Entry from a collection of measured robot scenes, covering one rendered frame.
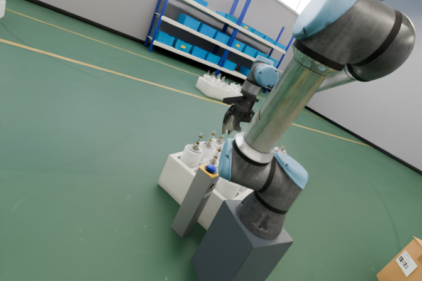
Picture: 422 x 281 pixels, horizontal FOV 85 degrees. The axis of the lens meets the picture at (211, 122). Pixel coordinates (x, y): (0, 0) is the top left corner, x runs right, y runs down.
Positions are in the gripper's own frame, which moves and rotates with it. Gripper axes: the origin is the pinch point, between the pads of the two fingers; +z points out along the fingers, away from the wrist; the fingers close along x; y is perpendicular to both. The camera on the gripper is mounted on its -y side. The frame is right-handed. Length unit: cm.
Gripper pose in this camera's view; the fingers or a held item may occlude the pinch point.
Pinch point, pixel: (225, 130)
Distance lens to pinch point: 104.2
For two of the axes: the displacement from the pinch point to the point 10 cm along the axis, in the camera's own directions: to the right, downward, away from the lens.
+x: 7.3, 0.9, 6.8
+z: -4.0, 8.6, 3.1
